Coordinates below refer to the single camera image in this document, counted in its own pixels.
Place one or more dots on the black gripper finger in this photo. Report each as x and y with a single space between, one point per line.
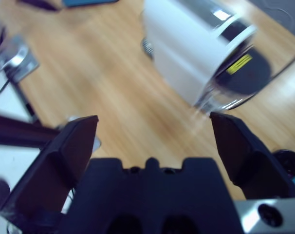
245 156
38 5
52 170

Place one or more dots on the white capsule coffee machine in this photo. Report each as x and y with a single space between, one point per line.
186 48

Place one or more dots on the black capsule holder with rods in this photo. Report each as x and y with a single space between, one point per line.
288 161

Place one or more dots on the teal plastic tray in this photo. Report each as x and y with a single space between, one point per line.
86 2

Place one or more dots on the white camera mount with post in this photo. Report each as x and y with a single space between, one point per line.
8 102

